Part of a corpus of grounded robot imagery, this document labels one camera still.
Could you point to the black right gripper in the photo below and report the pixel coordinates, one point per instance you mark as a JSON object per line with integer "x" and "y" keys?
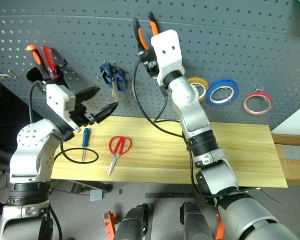
{"x": 149, "y": 62}

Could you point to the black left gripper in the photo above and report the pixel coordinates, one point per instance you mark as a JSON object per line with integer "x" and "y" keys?
{"x": 81, "y": 116}

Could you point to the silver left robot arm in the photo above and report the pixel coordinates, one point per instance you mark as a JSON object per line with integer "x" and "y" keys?
{"x": 30, "y": 140}

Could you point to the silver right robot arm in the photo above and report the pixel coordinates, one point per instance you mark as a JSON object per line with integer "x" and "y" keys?
{"x": 192, "y": 112}

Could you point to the metal pegboard hook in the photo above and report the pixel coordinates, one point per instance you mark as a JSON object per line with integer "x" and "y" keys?
{"x": 259, "y": 88}
{"x": 105, "y": 67}
{"x": 5, "y": 74}

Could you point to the yellow tape roll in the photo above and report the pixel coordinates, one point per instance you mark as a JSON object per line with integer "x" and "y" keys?
{"x": 198, "y": 81}

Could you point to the dark grey pegboard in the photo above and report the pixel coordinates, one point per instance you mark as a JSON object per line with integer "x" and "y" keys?
{"x": 214, "y": 45}

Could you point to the blue tape roll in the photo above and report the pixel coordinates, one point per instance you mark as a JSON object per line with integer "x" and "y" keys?
{"x": 220, "y": 83}

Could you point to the red tape roll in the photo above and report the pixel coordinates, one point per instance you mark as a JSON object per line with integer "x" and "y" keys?
{"x": 255, "y": 95}

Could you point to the small grey block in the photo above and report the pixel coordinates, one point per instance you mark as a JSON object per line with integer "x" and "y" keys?
{"x": 96, "y": 195}

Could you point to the black flat strip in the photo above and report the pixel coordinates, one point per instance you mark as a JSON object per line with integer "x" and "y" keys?
{"x": 169, "y": 195}

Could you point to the white board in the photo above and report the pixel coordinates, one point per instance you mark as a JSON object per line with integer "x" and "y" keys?
{"x": 295, "y": 122}

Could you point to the brown cardboard box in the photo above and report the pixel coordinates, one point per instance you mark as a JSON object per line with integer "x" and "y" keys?
{"x": 293, "y": 172}

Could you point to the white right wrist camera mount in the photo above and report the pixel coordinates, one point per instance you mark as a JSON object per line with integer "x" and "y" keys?
{"x": 167, "y": 50}

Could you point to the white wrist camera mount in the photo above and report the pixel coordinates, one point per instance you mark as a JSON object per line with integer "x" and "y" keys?
{"x": 167, "y": 50}
{"x": 56, "y": 100}

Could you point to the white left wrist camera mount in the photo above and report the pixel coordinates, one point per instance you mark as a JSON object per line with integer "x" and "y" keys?
{"x": 56, "y": 100}

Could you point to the orange bracket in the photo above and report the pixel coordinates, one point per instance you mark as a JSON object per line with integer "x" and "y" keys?
{"x": 109, "y": 225}
{"x": 219, "y": 227}

